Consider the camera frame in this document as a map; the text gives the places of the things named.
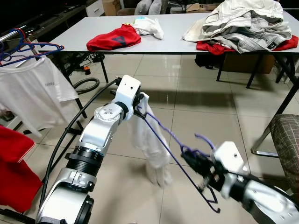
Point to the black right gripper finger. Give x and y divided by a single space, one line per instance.
190 163
189 151

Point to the white thin garment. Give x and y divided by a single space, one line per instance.
154 158

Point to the red fleece garment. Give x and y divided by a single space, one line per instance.
16 177

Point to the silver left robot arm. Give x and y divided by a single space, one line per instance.
103 130

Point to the red shirt with dark logo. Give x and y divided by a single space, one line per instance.
105 43

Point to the grey table with black legs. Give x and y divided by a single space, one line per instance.
177 44

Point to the small white garment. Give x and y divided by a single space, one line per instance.
154 29

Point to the red crumpled garment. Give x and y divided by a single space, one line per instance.
210 46

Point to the brown cardboard box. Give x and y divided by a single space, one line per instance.
247 64

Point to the white t-shirt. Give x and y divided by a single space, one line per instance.
32 88

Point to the grey checked garment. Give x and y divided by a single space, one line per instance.
252 42

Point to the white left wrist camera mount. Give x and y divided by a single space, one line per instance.
127 88

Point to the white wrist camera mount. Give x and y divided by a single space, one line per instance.
229 158
127 88

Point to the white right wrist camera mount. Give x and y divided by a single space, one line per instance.
229 158

